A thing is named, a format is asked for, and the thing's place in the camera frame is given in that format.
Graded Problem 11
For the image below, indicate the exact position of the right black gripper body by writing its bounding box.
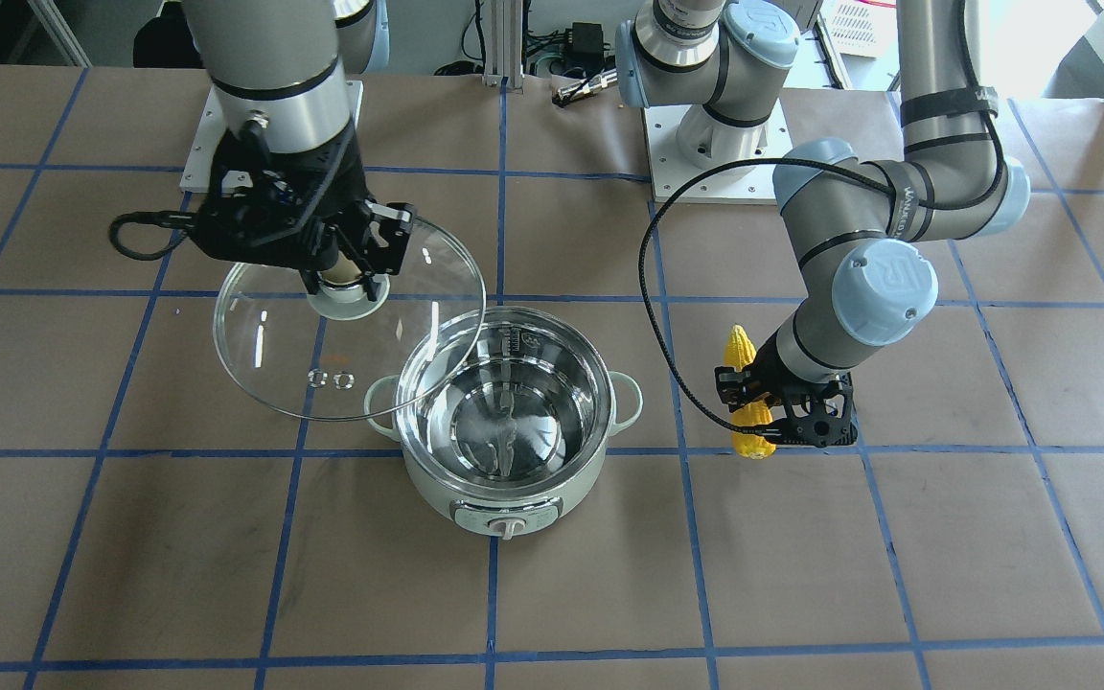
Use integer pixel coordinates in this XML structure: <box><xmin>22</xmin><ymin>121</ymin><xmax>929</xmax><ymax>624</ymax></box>
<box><xmin>190</xmin><ymin>123</ymin><xmax>371</xmax><ymax>270</ymax></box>

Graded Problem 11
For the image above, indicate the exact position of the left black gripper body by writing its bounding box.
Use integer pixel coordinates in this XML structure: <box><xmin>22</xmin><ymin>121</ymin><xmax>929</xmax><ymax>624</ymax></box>
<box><xmin>772</xmin><ymin>372</ymin><xmax>858</xmax><ymax>449</ymax></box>

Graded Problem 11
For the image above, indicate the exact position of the yellow plastic corn cob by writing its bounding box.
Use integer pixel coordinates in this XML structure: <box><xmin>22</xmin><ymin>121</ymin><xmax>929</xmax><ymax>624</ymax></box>
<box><xmin>723</xmin><ymin>323</ymin><xmax>778</xmax><ymax>463</ymax></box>

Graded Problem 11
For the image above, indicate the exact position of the glass pot lid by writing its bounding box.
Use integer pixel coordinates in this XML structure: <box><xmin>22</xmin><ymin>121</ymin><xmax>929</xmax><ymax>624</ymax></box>
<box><xmin>212</xmin><ymin>217</ymin><xmax>486</xmax><ymax>421</ymax></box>

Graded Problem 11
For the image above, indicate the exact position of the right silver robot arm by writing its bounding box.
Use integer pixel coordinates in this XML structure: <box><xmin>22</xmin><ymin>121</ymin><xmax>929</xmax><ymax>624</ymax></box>
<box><xmin>183</xmin><ymin>1</ymin><xmax>415</xmax><ymax>302</ymax></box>

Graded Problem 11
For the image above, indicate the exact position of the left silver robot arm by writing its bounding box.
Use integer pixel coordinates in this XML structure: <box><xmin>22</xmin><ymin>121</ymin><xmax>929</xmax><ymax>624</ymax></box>
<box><xmin>616</xmin><ymin>1</ymin><xmax>1030</xmax><ymax>449</ymax></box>

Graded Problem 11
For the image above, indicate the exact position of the brown grid table mat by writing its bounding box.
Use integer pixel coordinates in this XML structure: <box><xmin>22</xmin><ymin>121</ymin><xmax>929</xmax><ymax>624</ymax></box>
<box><xmin>0</xmin><ymin>66</ymin><xmax>1104</xmax><ymax>689</ymax></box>

